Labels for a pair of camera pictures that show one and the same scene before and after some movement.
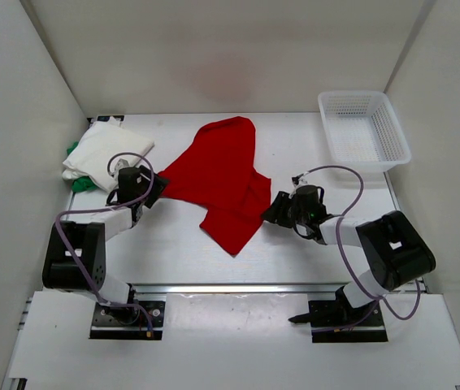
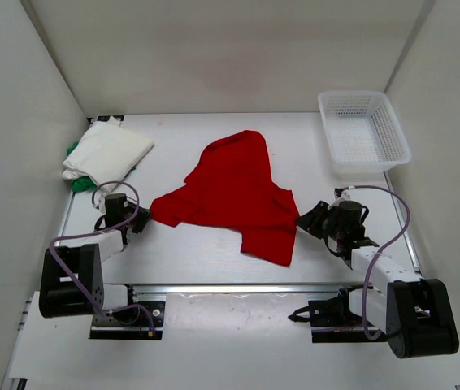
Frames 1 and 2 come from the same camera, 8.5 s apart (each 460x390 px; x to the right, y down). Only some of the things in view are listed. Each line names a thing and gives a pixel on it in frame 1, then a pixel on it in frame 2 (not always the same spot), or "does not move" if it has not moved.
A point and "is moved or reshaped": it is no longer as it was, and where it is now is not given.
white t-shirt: [102, 150] does not move
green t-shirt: [81, 184] does not move
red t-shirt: [218, 170] is moved or reshaped
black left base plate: [135, 320] does not move
